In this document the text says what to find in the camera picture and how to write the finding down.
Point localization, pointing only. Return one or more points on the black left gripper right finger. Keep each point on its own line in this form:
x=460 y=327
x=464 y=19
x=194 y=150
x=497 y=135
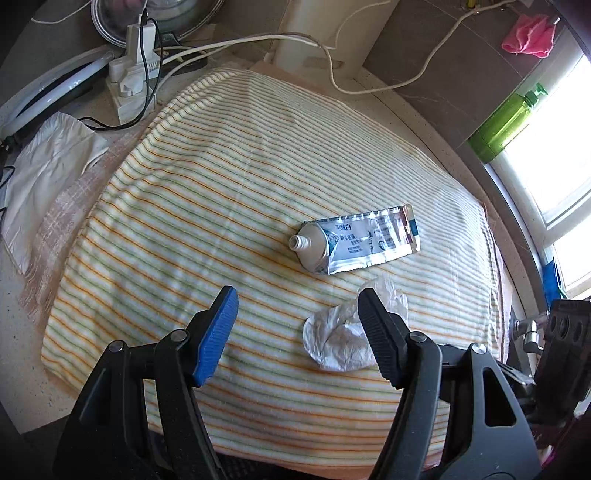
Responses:
x=387 y=333

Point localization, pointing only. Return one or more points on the striped white cloth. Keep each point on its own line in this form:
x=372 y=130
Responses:
x=223 y=176

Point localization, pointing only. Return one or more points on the metal pot lid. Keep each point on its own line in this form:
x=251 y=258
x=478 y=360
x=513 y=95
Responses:
x=177 y=18

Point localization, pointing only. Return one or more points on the pink rag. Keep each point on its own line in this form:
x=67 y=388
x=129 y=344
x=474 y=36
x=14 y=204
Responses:
x=531 y=35

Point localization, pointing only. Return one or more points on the crumpled white tissue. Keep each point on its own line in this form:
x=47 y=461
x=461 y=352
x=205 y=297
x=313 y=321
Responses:
x=334 y=337

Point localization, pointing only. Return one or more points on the white pipe column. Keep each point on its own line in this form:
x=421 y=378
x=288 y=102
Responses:
x=349 y=29

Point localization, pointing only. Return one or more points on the white cloth at left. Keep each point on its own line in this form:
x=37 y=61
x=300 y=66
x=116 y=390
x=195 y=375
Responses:
x=59 y=153

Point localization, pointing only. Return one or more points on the white power strip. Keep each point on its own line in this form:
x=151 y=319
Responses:
x=129 y=75

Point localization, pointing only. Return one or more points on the green soap bottle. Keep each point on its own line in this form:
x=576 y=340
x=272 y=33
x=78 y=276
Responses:
x=505 y=124

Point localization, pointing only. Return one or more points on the pink checked towel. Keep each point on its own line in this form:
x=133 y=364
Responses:
x=61 y=224

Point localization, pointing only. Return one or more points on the white toothpaste tube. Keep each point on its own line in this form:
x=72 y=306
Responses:
x=346 y=243

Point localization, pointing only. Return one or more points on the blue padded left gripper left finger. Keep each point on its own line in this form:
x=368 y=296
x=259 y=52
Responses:
x=210 y=331

